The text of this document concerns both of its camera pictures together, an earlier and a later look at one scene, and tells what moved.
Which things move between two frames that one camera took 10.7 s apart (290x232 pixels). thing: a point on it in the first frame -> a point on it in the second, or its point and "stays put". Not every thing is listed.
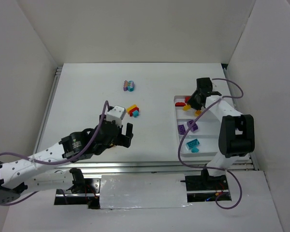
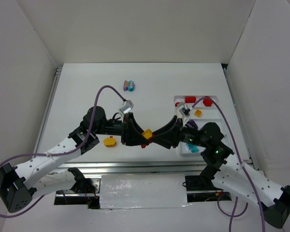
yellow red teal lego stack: [133, 110] -> [148, 134]
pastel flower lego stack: [128, 86] stays put
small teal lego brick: [195, 150] stays put
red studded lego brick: [187, 98] stays put
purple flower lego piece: [190, 123] stays put
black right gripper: [196, 98] -> [179, 132]
